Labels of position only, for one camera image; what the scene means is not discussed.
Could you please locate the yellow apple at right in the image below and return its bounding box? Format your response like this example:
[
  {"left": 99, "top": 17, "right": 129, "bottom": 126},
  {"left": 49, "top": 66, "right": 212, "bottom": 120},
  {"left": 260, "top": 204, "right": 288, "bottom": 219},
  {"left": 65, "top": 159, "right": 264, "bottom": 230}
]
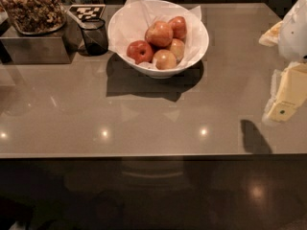
[{"left": 167, "top": 38, "right": 185, "bottom": 63}]

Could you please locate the yellow-red front apple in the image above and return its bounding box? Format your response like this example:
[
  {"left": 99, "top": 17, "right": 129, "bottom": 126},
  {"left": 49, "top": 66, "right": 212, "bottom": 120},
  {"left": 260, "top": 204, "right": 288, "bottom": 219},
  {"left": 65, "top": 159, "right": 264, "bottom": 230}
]
[{"left": 153, "top": 50, "right": 177, "bottom": 70}]

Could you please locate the black mesh cup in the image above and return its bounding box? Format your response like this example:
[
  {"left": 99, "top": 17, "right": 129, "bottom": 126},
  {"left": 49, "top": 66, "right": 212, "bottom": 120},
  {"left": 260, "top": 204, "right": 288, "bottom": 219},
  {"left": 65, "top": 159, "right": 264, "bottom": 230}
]
[{"left": 79, "top": 18, "right": 108, "bottom": 56}]

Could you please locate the red apple at left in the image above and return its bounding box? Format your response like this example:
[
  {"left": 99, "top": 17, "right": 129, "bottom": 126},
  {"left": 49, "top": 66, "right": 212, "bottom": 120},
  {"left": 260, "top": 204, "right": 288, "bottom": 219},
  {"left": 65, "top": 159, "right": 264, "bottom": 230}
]
[{"left": 126, "top": 40, "right": 154, "bottom": 64}]

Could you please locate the grey metal box stand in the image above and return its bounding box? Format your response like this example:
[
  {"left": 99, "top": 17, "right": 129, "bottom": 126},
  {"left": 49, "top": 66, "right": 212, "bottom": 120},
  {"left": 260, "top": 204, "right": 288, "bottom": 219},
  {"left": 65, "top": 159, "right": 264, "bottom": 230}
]
[{"left": 0, "top": 17, "right": 82, "bottom": 64}]

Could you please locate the white paper bowl liner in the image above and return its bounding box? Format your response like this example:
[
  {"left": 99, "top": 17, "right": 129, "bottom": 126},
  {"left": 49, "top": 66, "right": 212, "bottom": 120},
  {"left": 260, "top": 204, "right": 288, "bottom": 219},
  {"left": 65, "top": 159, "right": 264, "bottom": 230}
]
[{"left": 109, "top": 0, "right": 203, "bottom": 71}]

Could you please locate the glass container of granola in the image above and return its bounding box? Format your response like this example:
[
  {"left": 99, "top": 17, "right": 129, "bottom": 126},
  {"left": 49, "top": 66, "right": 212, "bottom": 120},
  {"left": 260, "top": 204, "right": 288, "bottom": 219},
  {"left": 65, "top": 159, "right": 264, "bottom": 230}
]
[{"left": 0, "top": 0, "right": 66, "bottom": 35}]

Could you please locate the black white fiducial marker card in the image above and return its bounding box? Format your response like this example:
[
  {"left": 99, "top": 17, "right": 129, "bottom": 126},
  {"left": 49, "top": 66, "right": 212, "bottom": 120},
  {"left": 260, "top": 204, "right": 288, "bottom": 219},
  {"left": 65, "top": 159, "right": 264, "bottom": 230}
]
[{"left": 68, "top": 4, "right": 106, "bottom": 21}]

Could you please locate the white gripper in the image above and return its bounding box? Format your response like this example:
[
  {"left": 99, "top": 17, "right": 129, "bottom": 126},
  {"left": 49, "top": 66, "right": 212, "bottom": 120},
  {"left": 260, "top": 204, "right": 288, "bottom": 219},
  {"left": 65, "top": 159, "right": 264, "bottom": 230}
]
[{"left": 259, "top": 0, "right": 307, "bottom": 125}]

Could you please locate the top left red-yellow apple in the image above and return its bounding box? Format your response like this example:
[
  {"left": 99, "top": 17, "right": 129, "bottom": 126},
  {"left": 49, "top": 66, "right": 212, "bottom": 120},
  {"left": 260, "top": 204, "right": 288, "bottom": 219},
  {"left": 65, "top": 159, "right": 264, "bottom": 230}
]
[{"left": 145, "top": 21, "right": 174, "bottom": 48}]

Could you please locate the white ceramic bowl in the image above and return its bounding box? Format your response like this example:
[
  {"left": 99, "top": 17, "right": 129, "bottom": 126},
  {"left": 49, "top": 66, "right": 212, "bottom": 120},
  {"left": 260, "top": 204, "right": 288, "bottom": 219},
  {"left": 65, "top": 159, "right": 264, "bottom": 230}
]
[{"left": 107, "top": 0, "right": 210, "bottom": 80}]

